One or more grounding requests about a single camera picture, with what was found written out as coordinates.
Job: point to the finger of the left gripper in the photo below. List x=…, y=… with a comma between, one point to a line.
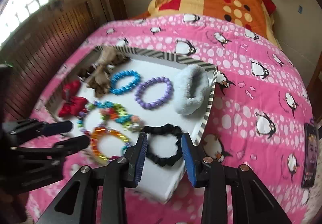
x=58, y=150
x=32, y=128

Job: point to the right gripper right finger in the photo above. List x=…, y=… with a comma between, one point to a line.
x=252, y=201

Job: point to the red satin bow clip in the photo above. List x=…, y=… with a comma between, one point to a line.
x=73, y=104

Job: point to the black scrunchie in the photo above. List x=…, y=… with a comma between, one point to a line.
x=164, y=147

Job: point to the leopard brown bow scrunchie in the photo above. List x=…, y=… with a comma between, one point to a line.
x=98, y=75

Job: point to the white fluffy scrunchie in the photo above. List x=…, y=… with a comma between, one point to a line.
x=190, y=87

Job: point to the striped shallow box tray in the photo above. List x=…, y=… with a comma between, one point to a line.
x=157, y=182

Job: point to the dark smartphone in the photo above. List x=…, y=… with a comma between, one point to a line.
x=311, y=155

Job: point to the pink penguin quilt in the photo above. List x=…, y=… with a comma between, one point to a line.
x=260, y=105

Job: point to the wooden chair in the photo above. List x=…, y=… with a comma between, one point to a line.
x=314, y=90

